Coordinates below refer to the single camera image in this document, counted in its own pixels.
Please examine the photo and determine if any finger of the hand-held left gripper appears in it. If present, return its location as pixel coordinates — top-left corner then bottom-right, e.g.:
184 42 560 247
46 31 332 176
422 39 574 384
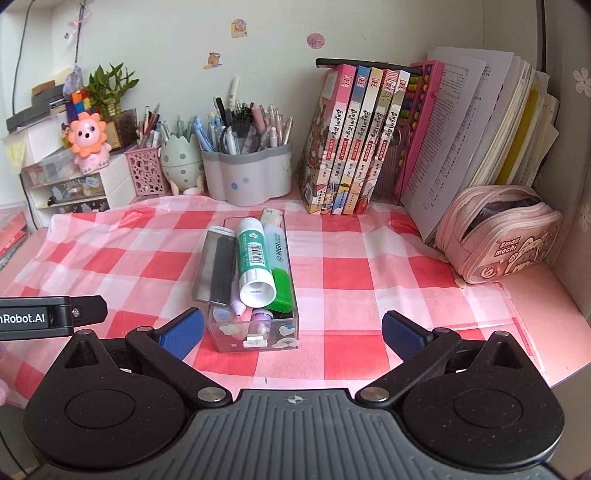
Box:
50 296 108 328

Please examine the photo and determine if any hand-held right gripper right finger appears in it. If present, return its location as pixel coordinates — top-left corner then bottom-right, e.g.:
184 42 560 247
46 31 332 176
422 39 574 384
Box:
355 310 532 409

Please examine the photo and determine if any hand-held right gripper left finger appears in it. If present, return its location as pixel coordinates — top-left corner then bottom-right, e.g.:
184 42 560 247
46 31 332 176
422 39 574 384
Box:
65 308 234 409

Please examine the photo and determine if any clear plastic box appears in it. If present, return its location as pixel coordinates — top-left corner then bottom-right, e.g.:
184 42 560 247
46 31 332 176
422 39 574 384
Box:
208 213 301 354

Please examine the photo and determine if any purple mechanical pencil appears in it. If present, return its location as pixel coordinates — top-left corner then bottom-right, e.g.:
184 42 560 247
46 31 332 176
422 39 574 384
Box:
230 277 245 317

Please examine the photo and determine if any dark translucent case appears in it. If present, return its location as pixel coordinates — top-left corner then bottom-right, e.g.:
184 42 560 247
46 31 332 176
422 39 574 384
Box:
191 226 237 308

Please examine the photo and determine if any green label glue stick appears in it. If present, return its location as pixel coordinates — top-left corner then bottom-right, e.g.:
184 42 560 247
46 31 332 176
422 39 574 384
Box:
236 218 277 309

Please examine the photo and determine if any green cap highlighter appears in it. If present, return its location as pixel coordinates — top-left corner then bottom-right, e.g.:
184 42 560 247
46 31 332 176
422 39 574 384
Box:
262 225 296 313

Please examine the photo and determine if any pink checked plastic tablecloth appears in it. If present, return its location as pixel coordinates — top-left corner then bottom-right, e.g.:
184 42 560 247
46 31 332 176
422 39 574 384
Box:
0 194 539 409

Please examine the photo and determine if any pink printed box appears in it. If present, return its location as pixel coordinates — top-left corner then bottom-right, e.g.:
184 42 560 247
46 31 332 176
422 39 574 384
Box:
0 208 28 271

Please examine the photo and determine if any white drawer organiser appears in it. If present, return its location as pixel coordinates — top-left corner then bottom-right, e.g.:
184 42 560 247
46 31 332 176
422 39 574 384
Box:
21 152 139 222

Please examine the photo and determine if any pink pencil case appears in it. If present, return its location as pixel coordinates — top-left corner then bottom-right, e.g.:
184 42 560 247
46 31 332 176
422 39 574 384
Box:
435 185 564 284

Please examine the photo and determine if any pink perforated pen holder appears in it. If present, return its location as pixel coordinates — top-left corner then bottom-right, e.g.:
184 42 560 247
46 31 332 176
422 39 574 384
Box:
124 144 171 197

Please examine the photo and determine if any bag of yellow rubber bands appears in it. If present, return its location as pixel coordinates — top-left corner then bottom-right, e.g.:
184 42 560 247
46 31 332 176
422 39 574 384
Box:
2 136 26 169

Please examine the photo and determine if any egg shaped pen holder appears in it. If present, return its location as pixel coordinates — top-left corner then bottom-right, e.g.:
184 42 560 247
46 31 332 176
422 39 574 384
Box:
160 134 206 195

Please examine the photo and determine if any grey cloud shaped pen holder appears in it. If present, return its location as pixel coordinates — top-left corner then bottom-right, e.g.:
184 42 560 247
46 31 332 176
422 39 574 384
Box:
201 141 294 207

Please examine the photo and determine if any orange lion toy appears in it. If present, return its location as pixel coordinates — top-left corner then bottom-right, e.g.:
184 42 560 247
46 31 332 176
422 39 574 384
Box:
66 112 112 171

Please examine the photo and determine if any striped pink spine comic book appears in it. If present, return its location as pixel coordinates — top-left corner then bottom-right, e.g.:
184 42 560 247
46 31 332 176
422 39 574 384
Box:
355 69 399 214

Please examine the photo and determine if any yellow spine comic book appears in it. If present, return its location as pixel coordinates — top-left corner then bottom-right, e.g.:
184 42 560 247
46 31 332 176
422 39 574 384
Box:
342 68 385 215

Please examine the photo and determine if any glass vase with pebbles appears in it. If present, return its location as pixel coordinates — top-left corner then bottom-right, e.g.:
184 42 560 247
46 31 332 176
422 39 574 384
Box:
113 108 138 146

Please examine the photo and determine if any cream spine comic book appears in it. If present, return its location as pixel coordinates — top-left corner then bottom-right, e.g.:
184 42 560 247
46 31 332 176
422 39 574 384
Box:
365 70 411 206

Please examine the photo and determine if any blue spine comic book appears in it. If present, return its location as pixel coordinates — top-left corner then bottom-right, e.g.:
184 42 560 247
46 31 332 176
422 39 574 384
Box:
330 65 371 215

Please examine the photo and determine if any bunch of slim gel pens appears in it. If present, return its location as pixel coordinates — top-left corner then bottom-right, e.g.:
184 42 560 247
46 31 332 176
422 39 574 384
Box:
136 104 169 148

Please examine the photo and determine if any dark grey flat box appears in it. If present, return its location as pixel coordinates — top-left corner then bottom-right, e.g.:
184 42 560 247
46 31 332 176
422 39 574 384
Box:
30 88 65 106
6 104 51 132

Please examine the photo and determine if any bunch of grey clip pens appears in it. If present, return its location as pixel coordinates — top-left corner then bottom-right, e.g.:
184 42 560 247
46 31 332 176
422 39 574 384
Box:
168 115 195 139

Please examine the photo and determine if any black magnifying glass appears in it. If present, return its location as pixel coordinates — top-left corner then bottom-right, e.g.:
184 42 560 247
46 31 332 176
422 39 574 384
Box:
222 119 262 154

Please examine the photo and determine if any colourful cube toy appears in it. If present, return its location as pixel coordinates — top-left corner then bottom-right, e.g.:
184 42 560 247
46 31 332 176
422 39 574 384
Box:
65 90 93 116

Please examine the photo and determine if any stack of printed papers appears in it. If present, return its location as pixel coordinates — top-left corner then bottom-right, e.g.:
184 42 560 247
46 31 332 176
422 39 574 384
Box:
399 46 561 245

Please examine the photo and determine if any pink abacus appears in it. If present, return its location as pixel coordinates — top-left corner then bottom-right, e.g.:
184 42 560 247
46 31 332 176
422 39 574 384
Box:
392 60 445 197

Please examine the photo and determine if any bunch of assorted pastel pens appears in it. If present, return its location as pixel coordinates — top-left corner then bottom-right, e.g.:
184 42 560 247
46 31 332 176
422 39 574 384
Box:
194 76 296 153

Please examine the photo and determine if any lucky bamboo plant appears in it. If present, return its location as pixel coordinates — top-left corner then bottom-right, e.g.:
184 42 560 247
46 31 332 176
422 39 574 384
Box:
85 64 139 116

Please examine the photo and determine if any brown and cream note block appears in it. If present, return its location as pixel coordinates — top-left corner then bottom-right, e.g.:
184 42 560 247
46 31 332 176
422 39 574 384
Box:
31 69 70 92

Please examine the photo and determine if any black book stand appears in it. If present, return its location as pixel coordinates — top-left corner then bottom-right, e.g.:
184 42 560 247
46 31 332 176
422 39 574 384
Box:
315 58 437 79

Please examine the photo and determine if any black cable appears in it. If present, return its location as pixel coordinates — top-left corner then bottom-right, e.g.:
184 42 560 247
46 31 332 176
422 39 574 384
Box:
11 0 36 116

